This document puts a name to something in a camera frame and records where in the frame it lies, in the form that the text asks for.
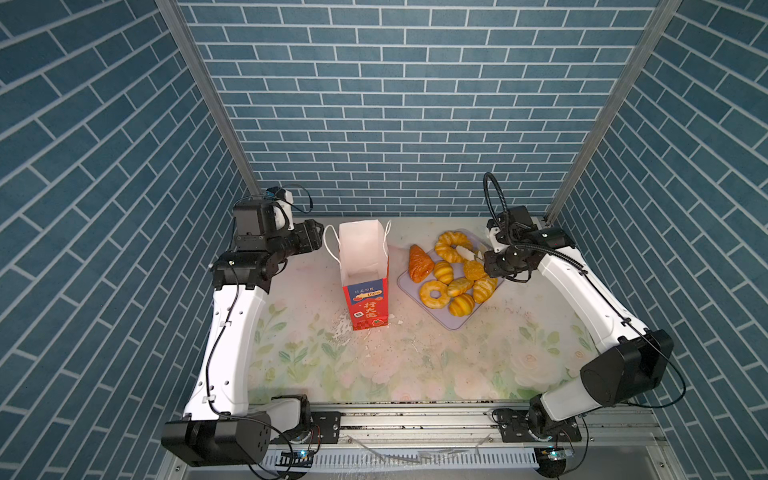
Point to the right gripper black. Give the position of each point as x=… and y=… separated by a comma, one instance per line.
x=492, y=268

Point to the small striped fake bun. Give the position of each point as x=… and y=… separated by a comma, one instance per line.
x=444, y=272

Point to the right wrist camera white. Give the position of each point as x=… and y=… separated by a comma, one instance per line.
x=496, y=245

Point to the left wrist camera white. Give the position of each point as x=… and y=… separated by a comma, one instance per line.
x=282, y=203

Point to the large ring-shaped fake bread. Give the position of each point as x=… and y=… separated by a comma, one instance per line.
x=446, y=242

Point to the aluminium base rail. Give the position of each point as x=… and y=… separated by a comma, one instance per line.
x=480, y=440

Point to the brown fake croissant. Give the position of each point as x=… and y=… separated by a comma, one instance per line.
x=420, y=264

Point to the red white paper bag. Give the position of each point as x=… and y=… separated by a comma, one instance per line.
x=360, y=248

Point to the small twisted fake bread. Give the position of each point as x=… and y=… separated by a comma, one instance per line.
x=459, y=286

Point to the oval golden fake bread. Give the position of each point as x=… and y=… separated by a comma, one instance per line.
x=474, y=270

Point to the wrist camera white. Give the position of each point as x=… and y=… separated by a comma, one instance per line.
x=282, y=203
x=496, y=245

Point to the glazed fake donut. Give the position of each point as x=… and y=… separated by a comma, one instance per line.
x=434, y=295

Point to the lavender plastic tray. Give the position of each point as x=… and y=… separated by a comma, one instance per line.
x=442, y=316

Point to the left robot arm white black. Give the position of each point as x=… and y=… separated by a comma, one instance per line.
x=218, y=426

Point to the metal tongs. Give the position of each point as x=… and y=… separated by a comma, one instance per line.
x=476, y=254

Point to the round striped fake bun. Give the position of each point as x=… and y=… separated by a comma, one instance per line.
x=461, y=305

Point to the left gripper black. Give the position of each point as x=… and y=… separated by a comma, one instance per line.
x=306, y=237

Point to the long striped fake bread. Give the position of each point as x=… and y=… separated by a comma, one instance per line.
x=483, y=289

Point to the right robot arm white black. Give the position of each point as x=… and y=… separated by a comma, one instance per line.
x=631, y=360

